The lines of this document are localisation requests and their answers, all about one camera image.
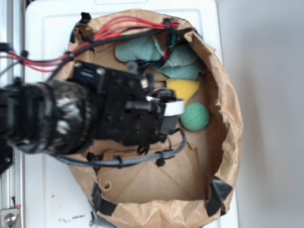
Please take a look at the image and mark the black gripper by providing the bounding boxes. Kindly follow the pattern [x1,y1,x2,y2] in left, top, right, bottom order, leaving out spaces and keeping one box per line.
[72,61,184,152]

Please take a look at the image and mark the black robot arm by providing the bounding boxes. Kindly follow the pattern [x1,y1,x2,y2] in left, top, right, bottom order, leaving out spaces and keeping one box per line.
[0,61,184,155]

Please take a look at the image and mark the yellow sponge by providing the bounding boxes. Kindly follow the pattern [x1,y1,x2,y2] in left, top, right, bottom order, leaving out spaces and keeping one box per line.
[166,79,200,103]

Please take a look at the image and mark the green textured ball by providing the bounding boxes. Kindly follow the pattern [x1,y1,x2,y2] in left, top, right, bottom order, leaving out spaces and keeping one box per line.
[180,102,210,132]

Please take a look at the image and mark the teal cloth rag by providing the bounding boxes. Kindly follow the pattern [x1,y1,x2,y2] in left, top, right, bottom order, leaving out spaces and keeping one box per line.
[114,36,205,80]

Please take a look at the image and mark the brown paper bag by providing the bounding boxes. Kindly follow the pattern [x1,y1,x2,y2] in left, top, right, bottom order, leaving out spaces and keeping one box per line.
[70,19,243,228]

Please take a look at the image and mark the grey sleeved cable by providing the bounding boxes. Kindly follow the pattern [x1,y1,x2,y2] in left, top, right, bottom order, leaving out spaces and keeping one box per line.
[56,128,187,168]

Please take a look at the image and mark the red wire bundle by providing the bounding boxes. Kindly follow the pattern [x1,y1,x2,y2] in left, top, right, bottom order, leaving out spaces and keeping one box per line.
[0,16,179,73]

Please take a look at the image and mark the black mounting bracket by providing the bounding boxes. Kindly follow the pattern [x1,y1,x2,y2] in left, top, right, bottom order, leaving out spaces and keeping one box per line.
[0,139,14,176]

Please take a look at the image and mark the aluminium frame rail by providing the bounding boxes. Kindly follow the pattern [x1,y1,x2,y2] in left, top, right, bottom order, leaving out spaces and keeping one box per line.
[0,0,26,228]

